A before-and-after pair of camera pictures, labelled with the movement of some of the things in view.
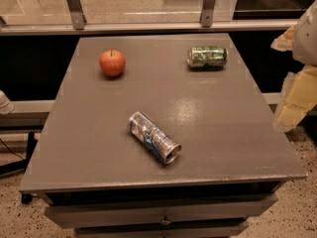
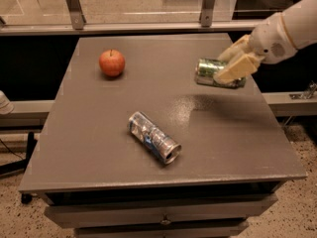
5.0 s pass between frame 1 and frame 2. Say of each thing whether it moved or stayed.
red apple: stayed
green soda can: moved
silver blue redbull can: stayed
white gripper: moved
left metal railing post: stayed
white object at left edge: stayed
